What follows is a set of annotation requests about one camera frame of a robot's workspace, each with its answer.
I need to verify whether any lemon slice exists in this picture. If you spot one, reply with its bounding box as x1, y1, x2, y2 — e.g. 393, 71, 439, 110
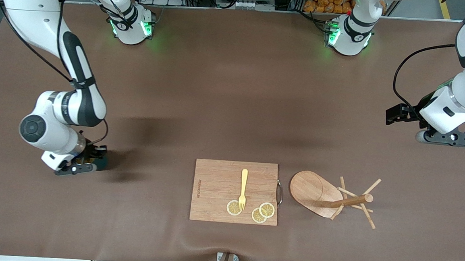
258, 202, 276, 219
251, 207, 268, 224
226, 200, 244, 217

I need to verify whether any orange snack bag pile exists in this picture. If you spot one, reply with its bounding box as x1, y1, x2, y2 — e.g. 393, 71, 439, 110
303, 0, 358, 15

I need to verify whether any yellow wooden fork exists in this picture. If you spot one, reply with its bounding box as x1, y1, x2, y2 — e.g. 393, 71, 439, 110
238, 169, 249, 211

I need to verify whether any dark green cup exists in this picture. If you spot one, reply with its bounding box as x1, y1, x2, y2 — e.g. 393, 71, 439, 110
81, 153, 109, 172

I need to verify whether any wooden cup rack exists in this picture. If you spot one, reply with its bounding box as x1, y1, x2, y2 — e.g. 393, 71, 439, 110
287, 170, 382, 230

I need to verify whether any wooden cutting board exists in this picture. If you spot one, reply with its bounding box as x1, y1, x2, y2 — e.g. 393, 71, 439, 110
189, 158, 281, 226

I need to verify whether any brown table mat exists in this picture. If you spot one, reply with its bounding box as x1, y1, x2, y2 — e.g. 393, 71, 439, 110
0, 0, 465, 261

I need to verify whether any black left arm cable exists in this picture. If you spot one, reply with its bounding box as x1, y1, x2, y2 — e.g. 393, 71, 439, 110
391, 40, 457, 120

